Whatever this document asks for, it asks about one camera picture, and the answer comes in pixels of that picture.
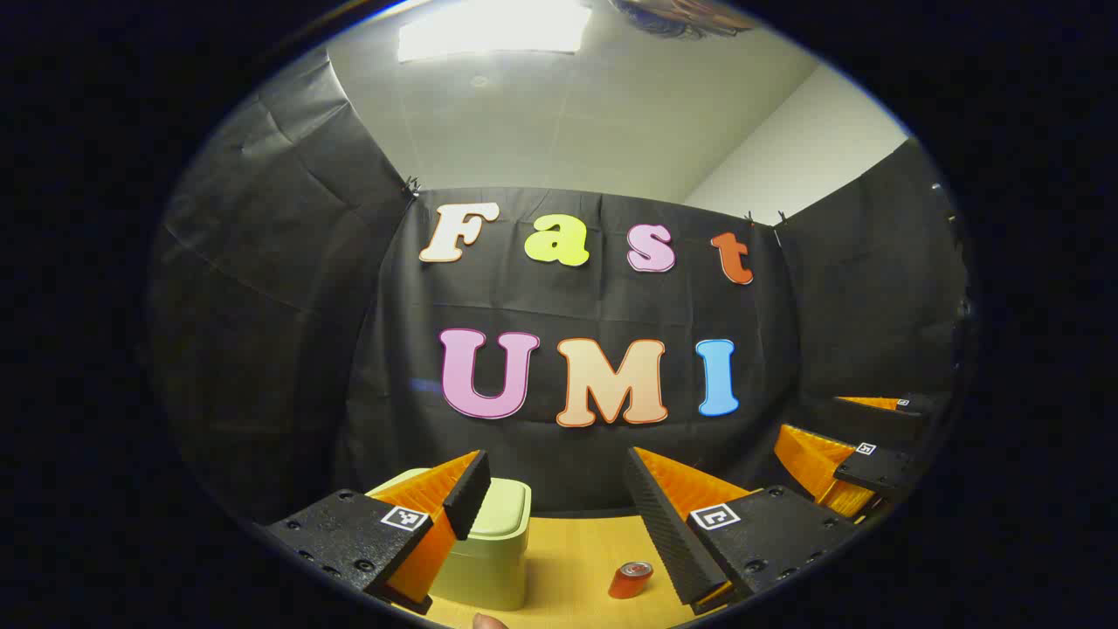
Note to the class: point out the black backdrop cloth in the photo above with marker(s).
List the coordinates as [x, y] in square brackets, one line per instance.
[541, 297]

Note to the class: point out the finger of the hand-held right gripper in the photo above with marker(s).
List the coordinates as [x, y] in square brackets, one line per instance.
[900, 418]
[878, 472]

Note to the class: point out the green desktop garbage bin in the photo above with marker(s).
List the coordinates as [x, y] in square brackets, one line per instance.
[489, 550]

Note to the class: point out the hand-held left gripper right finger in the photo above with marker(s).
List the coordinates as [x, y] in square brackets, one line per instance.
[672, 542]

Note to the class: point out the ceiling light panel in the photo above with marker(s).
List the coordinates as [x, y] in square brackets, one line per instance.
[493, 31]

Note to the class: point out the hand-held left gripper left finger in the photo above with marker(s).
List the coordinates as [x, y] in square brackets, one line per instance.
[349, 528]

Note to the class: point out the red pop can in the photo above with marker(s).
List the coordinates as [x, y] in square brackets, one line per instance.
[629, 582]

